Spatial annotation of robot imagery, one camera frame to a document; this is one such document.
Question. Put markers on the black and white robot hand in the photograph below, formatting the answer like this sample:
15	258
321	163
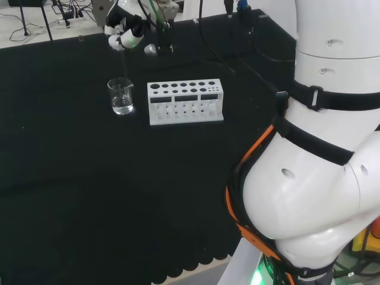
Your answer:
130	38

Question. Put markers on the clear glass rod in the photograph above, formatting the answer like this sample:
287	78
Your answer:
124	65

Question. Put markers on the clear glass beaker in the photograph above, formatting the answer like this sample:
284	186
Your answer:
121	110

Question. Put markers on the white test tube rack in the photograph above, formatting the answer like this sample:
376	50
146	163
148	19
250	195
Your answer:
184	89

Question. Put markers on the grey metal box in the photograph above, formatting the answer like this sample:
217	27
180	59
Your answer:
99	10

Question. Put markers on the clear cloth clip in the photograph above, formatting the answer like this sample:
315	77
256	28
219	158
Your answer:
80	38
263	16
195	21

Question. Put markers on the black power strip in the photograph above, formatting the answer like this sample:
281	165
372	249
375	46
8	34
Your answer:
74	14

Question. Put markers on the white power strip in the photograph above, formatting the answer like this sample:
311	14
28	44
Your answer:
64	23

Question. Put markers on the black tripod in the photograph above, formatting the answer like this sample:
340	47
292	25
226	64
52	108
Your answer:
47	20

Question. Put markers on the black bench cloth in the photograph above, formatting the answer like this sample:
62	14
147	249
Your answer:
89	178

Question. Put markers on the yellow stop button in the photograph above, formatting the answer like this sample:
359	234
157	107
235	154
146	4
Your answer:
360	240

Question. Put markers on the grey metal wrist bracket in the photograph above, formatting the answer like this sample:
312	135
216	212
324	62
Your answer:
170	7

